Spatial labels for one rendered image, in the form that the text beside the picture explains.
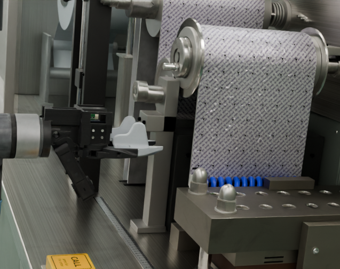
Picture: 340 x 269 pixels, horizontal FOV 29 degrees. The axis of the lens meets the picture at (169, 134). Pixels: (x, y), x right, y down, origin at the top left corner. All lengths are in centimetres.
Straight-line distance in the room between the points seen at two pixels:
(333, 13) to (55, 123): 64
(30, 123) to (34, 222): 30
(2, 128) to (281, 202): 49
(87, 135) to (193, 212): 22
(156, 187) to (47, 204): 27
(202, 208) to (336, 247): 24
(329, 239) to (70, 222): 52
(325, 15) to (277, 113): 28
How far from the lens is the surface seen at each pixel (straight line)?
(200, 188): 116
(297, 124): 131
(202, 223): 109
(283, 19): 159
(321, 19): 148
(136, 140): 115
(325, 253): 116
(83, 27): 158
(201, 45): 119
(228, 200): 108
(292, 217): 112
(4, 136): 110
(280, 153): 131
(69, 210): 143
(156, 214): 133
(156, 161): 130
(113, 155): 113
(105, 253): 122
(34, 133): 111
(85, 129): 112
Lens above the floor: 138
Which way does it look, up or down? 12 degrees down
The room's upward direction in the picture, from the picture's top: 5 degrees clockwise
